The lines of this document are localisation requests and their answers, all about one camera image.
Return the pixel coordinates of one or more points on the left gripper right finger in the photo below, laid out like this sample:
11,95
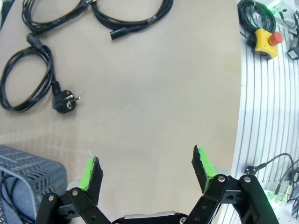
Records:
231,200

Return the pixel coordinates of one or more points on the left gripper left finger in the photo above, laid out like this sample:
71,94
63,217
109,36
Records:
93,182

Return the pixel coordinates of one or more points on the grey perforated plastic basket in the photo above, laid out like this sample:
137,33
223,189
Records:
46,172

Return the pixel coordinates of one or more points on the aluminium slotted table plate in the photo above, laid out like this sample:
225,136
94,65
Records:
257,105

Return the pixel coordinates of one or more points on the small black adapter box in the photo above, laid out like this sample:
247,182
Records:
293,53

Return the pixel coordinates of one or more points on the yellow emergency stop red button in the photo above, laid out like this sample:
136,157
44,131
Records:
264,42

